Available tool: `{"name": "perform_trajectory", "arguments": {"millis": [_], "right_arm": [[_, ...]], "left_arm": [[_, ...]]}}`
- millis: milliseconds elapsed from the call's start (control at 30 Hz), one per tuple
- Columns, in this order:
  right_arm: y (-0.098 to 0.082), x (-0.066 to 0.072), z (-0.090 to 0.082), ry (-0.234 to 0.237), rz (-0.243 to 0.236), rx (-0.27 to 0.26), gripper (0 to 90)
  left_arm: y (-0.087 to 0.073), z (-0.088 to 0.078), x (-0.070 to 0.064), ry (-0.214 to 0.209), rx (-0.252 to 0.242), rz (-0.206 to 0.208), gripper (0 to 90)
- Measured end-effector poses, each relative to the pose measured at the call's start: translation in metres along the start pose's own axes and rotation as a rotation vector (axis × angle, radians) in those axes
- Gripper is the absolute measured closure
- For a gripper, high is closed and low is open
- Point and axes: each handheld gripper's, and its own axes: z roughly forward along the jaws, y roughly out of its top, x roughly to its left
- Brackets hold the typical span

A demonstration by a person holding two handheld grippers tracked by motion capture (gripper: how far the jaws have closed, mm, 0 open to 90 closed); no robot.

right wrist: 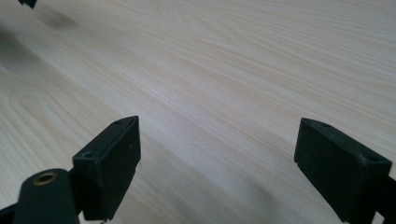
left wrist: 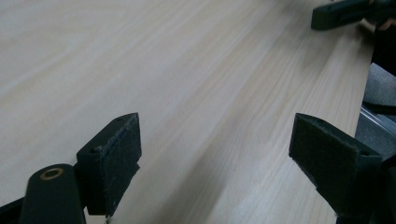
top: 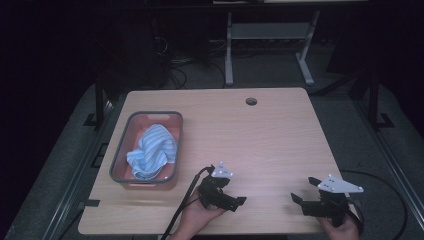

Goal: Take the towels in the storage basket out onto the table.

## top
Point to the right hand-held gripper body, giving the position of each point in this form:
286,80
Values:
328,200

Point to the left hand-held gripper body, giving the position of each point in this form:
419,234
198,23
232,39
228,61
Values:
211,193

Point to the blue striped cloth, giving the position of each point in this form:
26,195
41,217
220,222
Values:
154,150

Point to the pink basket with grey rim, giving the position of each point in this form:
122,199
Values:
132,131

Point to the person's left hand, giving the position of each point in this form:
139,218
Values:
195,220

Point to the person's right hand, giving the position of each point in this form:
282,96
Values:
343,230

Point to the black tape strip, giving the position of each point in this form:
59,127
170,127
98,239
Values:
90,203

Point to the grey metal stand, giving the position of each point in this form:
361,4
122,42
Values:
266,31

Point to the aluminium frame rail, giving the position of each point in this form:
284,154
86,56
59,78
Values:
75,173
391,160

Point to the black metal post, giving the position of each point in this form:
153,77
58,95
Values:
99,100
374,100

